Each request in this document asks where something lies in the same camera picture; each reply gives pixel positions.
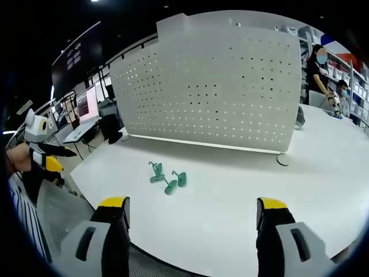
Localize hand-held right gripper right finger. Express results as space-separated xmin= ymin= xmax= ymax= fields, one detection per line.
xmin=255 ymin=197 xmax=337 ymax=277

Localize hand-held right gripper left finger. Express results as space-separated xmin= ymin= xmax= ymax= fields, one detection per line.
xmin=59 ymin=196 xmax=131 ymax=277

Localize green hook assembly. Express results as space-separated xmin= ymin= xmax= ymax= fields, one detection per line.
xmin=148 ymin=161 xmax=165 ymax=184
xmin=172 ymin=170 xmax=187 ymax=188
xmin=163 ymin=174 xmax=178 ymax=196

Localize white perforated mounting plate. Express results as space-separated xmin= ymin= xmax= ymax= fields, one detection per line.
xmin=110 ymin=13 xmax=302 ymax=167

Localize person's left hand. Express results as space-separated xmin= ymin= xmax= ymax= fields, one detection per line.
xmin=7 ymin=144 xmax=32 ymax=174

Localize open silver laptop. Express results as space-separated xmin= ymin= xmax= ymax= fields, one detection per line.
xmin=62 ymin=85 xmax=102 ymax=144

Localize grey mesh chair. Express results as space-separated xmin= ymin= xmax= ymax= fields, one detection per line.
xmin=36 ymin=177 xmax=97 ymax=252

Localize person's striped shirt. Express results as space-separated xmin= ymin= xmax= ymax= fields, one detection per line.
xmin=8 ymin=173 xmax=50 ymax=262

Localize black bag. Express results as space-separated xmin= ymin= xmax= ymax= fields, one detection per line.
xmin=100 ymin=114 xmax=125 ymax=145

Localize grey chair back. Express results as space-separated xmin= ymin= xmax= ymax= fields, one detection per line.
xmin=294 ymin=105 xmax=306 ymax=130

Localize shelves with white bins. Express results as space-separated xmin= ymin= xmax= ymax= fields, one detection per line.
xmin=298 ymin=25 xmax=369 ymax=126

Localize large dark wall screen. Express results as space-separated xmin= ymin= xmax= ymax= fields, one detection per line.
xmin=51 ymin=21 xmax=104 ymax=92

